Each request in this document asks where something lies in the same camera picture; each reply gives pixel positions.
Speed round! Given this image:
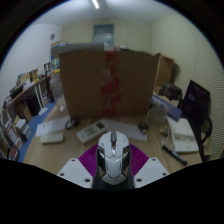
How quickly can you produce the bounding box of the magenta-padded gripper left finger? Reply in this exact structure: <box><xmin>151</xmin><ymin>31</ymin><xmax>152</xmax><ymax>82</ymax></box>
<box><xmin>56</xmin><ymin>143</ymin><xmax>100</xmax><ymax>190</ymax></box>

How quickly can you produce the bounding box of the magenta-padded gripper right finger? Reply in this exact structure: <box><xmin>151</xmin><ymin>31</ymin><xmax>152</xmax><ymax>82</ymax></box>
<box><xmin>126</xmin><ymin>142</ymin><xmax>170</xmax><ymax>190</ymax></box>

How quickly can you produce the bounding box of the white and black computer mouse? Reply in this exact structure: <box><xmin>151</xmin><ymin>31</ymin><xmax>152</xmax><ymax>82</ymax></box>
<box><xmin>95</xmin><ymin>130</ymin><xmax>132</xmax><ymax>185</ymax></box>

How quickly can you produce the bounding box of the black marker pen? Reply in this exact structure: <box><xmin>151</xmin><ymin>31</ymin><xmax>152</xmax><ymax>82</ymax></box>
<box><xmin>161</xmin><ymin>144</ymin><xmax>188</xmax><ymax>167</ymax></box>

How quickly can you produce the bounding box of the white remote control with buttons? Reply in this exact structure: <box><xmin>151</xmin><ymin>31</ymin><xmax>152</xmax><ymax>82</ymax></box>
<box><xmin>75</xmin><ymin>120</ymin><xmax>109</xmax><ymax>144</ymax></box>

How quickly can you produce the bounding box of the white printed paper sheet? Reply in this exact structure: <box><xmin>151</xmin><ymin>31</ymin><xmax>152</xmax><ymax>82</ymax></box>
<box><xmin>34</xmin><ymin>115</ymin><xmax>72</xmax><ymax>138</ymax></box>

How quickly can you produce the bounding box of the clear plastic container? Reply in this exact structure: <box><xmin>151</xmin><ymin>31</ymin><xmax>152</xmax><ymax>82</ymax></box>
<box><xmin>148</xmin><ymin>103</ymin><xmax>168</xmax><ymax>127</ymax></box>

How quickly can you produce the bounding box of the blue flat box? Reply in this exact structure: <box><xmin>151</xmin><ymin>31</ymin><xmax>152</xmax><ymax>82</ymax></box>
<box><xmin>151</xmin><ymin>93</ymin><xmax>184</xmax><ymax>121</ymax></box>

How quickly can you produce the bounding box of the stack of books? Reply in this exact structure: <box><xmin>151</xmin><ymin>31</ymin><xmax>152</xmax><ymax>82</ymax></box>
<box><xmin>14</xmin><ymin>118</ymin><xmax>33</xmax><ymax>141</ymax></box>

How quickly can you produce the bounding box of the black chair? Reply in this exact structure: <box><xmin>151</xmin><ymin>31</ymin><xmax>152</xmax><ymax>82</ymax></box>
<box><xmin>196</xmin><ymin>114</ymin><xmax>214</xmax><ymax>158</ymax></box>

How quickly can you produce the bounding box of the white shelf unit with books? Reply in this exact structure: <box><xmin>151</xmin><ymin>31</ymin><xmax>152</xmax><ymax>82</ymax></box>
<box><xmin>0</xmin><ymin>109</ymin><xmax>24</xmax><ymax>161</ymax></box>

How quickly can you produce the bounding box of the black computer tower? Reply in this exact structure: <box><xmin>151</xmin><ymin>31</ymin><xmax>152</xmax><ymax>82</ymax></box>
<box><xmin>26</xmin><ymin>94</ymin><xmax>43</xmax><ymax>116</ymax></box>

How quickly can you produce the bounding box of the small brown cardboard box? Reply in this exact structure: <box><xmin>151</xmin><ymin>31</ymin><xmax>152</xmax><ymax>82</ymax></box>
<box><xmin>16</xmin><ymin>101</ymin><xmax>33</xmax><ymax>122</ymax></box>

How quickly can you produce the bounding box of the clear glass jar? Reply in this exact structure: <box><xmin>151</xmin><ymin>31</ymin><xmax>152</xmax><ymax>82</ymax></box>
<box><xmin>50</xmin><ymin>72</ymin><xmax>67</xmax><ymax>113</ymax></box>

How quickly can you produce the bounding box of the black bag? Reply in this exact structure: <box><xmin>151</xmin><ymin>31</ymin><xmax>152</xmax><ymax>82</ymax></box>
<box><xmin>159</xmin><ymin>82</ymin><xmax>184</xmax><ymax>101</ymax></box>

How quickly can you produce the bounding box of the black monitor screen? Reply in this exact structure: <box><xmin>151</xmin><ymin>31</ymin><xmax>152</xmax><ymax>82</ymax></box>
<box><xmin>181</xmin><ymin>79</ymin><xmax>212</xmax><ymax>126</ymax></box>

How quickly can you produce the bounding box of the black metal stand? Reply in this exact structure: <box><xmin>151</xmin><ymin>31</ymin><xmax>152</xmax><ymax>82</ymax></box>
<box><xmin>43</xmin><ymin>62</ymin><xmax>56</xmax><ymax>104</ymax></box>

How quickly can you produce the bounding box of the large brown cardboard box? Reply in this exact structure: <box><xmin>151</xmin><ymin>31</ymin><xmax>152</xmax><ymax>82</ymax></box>
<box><xmin>59</xmin><ymin>48</ymin><xmax>159</xmax><ymax>122</ymax></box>

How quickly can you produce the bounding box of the cluttered wooden side desk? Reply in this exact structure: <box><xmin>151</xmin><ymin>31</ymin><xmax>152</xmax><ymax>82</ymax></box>
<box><xmin>3</xmin><ymin>68</ymin><xmax>56</xmax><ymax>111</ymax></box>

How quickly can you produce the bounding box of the tall open cardboard box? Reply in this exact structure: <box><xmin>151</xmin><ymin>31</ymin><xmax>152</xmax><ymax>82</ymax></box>
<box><xmin>153</xmin><ymin>52</ymin><xmax>176</xmax><ymax>88</ymax></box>

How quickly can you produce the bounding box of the grey flat sheet stack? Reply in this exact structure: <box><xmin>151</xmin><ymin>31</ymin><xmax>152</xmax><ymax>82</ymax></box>
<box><xmin>50</xmin><ymin>42</ymin><xmax>114</xmax><ymax>59</ymax></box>

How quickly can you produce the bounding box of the grey door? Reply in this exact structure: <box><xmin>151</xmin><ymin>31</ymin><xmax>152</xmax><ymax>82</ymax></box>
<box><xmin>92</xmin><ymin>23</ymin><xmax>116</xmax><ymax>46</ymax></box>

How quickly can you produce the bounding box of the ceiling tube light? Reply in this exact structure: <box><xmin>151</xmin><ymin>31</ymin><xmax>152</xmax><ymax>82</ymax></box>
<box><xmin>90</xmin><ymin>0</ymin><xmax>101</xmax><ymax>10</ymax></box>

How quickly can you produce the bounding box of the black coiled cable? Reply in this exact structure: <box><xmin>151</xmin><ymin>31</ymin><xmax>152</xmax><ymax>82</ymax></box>
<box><xmin>64</xmin><ymin>118</ymin><xmax>80</xmax><ymax>131</ymax></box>

